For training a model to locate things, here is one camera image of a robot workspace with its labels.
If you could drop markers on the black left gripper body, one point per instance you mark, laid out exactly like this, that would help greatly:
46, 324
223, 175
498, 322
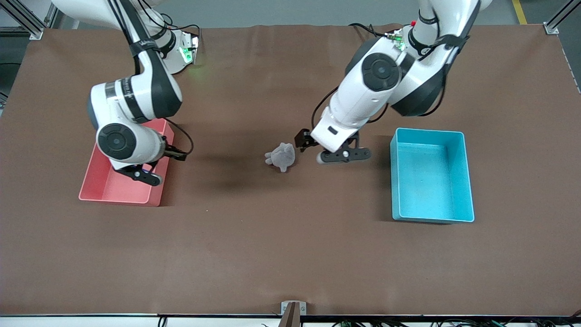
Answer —
303, 138

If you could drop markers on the grey plush toy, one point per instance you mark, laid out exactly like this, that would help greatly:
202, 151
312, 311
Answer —
282, 156

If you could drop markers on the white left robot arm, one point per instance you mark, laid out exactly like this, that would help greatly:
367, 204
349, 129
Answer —
363, 95

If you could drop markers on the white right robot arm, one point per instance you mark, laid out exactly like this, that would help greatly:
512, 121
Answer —
136, 95

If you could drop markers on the pink plastic box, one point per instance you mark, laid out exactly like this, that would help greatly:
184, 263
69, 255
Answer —
97, 186

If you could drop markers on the blue plastic box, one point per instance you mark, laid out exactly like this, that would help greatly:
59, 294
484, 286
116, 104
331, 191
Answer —
426, 190

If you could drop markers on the brown table cover sheet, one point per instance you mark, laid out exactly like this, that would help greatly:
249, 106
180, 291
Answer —
290, 236

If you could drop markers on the upright aluminium frame post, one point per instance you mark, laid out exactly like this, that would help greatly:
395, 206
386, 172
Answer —
48, 20

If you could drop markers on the slanted aluminium strut with bracket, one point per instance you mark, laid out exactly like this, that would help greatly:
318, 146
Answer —
36, 32
552, 29

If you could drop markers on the metal bracket with brown bar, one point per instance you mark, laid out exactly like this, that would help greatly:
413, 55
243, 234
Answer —
290, 318

